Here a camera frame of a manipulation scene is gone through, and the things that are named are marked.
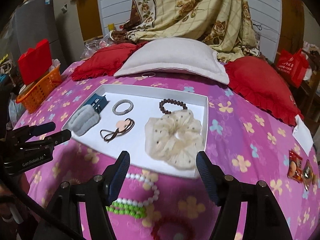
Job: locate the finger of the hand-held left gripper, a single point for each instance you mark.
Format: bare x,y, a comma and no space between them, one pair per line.
43,127
61,135

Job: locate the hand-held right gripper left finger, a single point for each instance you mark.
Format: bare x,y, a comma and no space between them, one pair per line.
120,177

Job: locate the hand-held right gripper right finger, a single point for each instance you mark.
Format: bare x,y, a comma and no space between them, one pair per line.
208,177

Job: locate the cream dotted scrunchie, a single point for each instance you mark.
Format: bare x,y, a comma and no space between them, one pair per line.
170,132

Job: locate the white cardboard box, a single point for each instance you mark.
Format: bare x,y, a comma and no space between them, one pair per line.
140,97

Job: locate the grey fluffy scrunchie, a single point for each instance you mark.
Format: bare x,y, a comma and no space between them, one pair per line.
83,121

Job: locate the orange plastic basket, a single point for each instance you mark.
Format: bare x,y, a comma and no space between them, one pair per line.
40,90

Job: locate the blue hair claw clip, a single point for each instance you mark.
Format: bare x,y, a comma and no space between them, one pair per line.
96,103

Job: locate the pink floral bedsheet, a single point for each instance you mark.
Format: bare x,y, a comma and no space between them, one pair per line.
250,142

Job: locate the red box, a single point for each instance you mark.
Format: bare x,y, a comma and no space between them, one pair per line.
35,60

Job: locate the red ruffled pillow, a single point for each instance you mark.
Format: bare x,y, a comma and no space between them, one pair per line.
100,62
257,85

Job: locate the red snack packet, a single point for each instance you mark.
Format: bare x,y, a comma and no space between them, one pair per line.
294,167

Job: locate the clear plastic bag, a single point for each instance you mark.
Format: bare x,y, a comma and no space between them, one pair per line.
93,46

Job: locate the brown snack packet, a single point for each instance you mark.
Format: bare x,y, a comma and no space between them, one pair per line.
308,173

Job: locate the white bangle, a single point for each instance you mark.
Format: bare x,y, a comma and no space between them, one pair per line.
143,75

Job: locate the white paper sheet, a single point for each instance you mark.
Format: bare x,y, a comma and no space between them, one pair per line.
302,132

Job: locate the grey refrigerator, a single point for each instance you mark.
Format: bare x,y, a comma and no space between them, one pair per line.
37,20

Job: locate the small yellow object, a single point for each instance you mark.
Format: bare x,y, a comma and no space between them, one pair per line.
111,27

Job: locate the brown wooden door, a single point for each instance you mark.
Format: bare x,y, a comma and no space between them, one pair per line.
88,10

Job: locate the wooden chair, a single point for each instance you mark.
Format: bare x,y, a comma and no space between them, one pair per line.
303,92

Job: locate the white cushion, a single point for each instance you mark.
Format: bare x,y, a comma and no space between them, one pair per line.
170,55

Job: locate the red paper bag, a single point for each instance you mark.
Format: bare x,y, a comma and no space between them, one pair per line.
291,67

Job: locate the cream floral quilt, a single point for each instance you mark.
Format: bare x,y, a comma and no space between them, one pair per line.
187,10

